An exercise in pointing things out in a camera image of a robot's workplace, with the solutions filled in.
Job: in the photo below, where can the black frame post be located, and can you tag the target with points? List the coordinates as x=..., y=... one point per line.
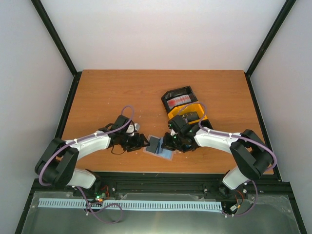
x=279, y=20
x=40, y=9

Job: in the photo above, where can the black credit card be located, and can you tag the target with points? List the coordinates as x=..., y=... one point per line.
x=154, y=143

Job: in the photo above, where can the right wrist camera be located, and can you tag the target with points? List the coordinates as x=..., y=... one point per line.
x=173, y=133

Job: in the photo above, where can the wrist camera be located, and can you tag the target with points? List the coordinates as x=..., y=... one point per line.
x=133, y=128
x=173, y=133

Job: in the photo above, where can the black left card bin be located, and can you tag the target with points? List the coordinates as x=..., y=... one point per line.
x=187, y=90

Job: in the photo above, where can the left black frame post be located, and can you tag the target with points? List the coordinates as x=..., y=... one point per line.
x=40, y=9

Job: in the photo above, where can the black card stack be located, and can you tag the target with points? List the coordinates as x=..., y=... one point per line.
x=190, y=117

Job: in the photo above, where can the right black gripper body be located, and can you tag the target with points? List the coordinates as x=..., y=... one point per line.
x=174, y=143

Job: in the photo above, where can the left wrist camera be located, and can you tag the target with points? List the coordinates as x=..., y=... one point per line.
x=133, y=128

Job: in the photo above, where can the light blue cable duct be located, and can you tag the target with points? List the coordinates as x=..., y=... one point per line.
x=133, y=205

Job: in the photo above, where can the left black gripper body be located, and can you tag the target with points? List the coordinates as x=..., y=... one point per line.
x=126, y=141

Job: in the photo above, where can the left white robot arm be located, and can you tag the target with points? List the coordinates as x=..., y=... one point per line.
x=57, y=165

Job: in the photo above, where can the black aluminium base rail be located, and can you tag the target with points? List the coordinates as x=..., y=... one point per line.
x=202, y=185

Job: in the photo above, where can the red white card stack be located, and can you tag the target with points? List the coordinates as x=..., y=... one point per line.
x=180, y=100

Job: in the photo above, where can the black card bin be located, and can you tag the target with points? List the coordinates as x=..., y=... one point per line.
x=187, y=90
x=188, y=137

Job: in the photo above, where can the right black frame post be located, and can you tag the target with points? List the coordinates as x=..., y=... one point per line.
x=279, y=20

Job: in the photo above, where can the black right card bin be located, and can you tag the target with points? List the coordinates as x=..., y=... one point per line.
x=188, y=137

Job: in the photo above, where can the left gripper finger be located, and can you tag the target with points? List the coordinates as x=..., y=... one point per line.
x=143, y=141
x=131, y=149

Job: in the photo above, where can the yellow middle card bin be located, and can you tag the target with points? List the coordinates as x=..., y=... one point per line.
x=192, y=107

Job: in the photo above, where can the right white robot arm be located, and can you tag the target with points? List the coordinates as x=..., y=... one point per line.
x=251, y=155

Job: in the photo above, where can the blue credit card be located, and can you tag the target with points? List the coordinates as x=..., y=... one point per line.
x=159, y=149

